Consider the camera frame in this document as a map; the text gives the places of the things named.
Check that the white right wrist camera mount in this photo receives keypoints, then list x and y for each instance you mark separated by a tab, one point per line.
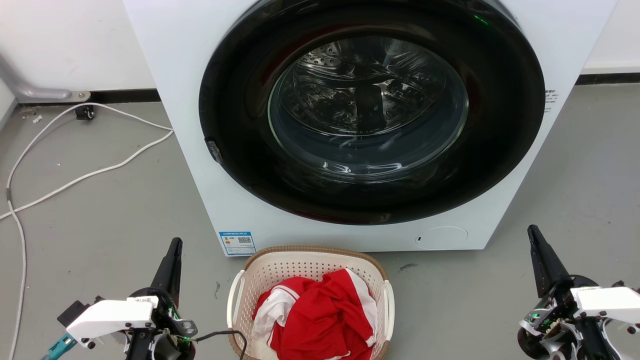
610	301

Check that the beige plastic laundry basket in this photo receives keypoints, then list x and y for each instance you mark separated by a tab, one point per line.
280	267

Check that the red and white garment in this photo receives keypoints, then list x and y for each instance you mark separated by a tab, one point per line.
320	315

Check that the blue white energy label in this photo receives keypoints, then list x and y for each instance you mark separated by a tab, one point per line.
237	243

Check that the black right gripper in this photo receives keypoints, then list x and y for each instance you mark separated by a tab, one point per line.
560	302

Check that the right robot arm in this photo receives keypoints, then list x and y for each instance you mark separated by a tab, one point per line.
585	342

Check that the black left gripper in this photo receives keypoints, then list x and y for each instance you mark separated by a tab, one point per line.
165	312

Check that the black round washer door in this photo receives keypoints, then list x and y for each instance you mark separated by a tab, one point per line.
240	100

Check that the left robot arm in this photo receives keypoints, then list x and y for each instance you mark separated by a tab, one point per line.
165	349

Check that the small text sticker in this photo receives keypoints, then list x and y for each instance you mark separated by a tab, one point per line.
550	99

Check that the white front-load washing machine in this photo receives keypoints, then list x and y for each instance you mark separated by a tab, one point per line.
185	150

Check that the steel washer drum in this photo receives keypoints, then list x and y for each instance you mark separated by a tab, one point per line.
370	95

